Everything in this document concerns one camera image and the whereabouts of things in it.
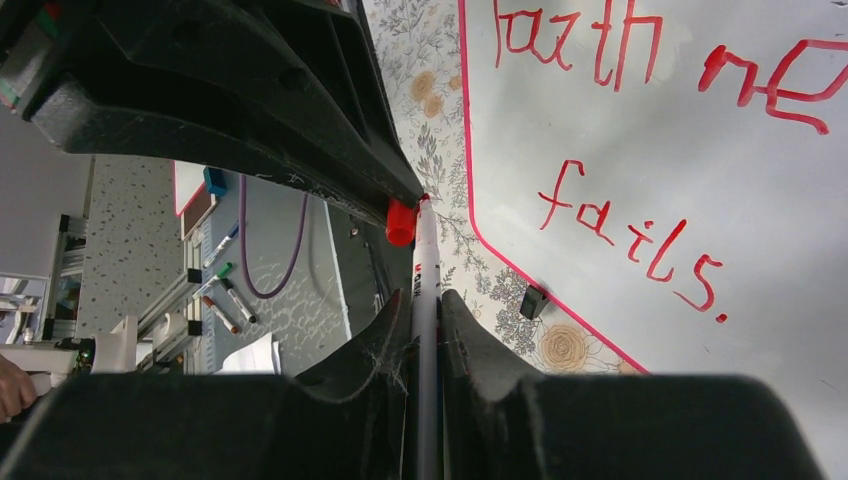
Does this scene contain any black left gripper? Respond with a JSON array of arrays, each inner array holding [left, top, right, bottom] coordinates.
[[1, 1, 423, 226]]

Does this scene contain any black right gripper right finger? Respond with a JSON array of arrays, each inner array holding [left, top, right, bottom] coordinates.
[[440, 290, 822, 479]]

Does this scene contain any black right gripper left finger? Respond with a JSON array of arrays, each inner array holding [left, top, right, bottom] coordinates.
[[1, 289, 411, 479]]

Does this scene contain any white red marker pen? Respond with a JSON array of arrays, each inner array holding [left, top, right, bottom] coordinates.
[[403, 195, 444, 479]]

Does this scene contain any red marker cap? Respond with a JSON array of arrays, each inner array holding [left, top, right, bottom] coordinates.
[[385, 198, 416, 247]]

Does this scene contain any pink framed whiteboard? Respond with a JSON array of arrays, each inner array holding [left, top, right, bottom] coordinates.
[[459, 1, 847, 479]]

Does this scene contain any person hand in background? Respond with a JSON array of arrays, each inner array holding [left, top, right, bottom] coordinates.
[[0, 357, 38, 422]]

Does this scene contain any blue marker in background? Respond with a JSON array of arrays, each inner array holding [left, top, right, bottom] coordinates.
[[202, 224, 239, 268]]

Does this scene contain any brown marker in background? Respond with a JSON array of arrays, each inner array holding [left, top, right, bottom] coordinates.
[[201, 295, 240, 334]]

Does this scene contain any black marker in background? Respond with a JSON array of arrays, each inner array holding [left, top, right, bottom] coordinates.
[[219, 278, 258, 324]]

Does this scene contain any green marker in background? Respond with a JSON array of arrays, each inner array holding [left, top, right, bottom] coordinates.
[[192, 262, 234, 299]]

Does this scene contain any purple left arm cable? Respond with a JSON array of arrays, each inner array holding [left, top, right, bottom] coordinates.
[[238, 173, 311, 301]]

